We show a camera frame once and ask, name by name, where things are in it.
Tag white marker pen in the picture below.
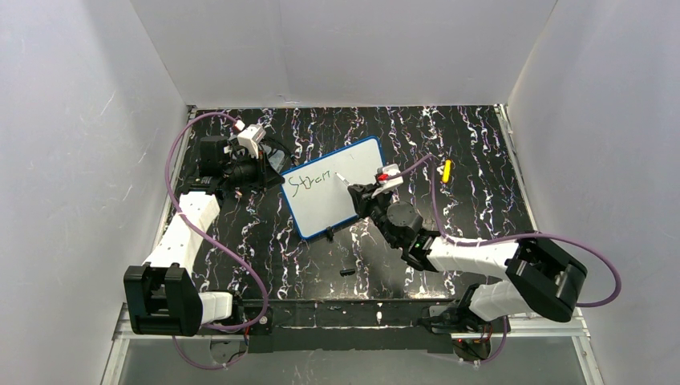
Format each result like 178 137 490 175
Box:
335 172 350 186

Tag blue framed whiteboard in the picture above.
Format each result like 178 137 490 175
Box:
281 136 384 240

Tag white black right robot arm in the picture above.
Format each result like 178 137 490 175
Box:
347 184 587 323

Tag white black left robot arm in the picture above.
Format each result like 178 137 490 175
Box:
123 136 288 336

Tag clear plastic parts box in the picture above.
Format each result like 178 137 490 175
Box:
261 143 292 172

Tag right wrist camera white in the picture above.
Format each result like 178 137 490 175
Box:
372 164 403 198

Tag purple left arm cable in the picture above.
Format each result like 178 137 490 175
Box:
164 111 269 371

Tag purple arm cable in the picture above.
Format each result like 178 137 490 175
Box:
395 154 622 366
164 111 269 371

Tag yellow handled screwdriver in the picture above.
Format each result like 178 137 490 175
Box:
441 160 452 184

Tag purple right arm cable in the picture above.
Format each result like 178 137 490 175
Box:
395 154 622 366

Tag aluminium frame rail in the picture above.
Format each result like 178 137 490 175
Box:
102 300 603 384

